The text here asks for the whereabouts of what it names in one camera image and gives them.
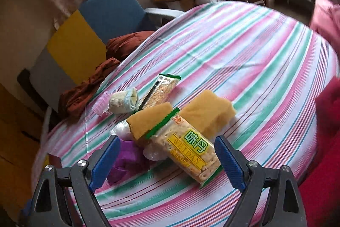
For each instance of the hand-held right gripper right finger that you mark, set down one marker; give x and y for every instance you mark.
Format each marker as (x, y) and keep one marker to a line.
(229, 163)

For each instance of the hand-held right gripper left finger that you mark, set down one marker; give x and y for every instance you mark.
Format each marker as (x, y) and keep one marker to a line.
(105, 163)

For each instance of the purple packet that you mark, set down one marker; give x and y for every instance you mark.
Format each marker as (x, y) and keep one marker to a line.
(127, 155)

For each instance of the cracker packet with yellow label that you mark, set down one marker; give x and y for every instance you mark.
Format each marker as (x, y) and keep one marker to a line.
(186, 150)

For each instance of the maroon cardboard box gold inside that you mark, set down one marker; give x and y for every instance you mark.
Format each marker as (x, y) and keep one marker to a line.
(55, 163)

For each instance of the clear plastic bag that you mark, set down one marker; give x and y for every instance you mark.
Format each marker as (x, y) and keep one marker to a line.
(155, 154)

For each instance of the yellow sponge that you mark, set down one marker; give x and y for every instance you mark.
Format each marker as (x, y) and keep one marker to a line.
(207, 110)
(148, 120)

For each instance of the white plastic bag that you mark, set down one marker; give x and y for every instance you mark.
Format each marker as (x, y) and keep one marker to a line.
(120, 131)

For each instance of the pink plastic box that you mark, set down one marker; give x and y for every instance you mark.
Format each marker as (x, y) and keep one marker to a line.
(101, 104)

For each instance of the rolled beige sock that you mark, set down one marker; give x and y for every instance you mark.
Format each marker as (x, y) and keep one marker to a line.
(122, 102)

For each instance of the maroon blanket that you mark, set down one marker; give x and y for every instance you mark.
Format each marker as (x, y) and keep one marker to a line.
(87, 88)

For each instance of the sesame bar packet green ends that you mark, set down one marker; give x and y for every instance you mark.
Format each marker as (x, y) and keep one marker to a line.
(159, 94)

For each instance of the red cloth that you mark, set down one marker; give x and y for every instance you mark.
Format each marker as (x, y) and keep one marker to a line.
(324, 150)

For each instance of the striped bedsheet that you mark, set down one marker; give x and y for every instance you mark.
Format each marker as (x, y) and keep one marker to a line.
(239, 56)

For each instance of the black board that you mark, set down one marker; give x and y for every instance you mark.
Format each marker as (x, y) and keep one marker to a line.
(25, 80)

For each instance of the grey yellow blue headboard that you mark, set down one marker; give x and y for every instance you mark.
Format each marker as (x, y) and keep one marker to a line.
(74, 38)

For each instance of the pink cloth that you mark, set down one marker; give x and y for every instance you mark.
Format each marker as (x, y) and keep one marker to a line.
(326, 22)

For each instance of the grey bed rail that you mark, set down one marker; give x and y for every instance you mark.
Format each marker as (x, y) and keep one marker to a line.
(164, 13)

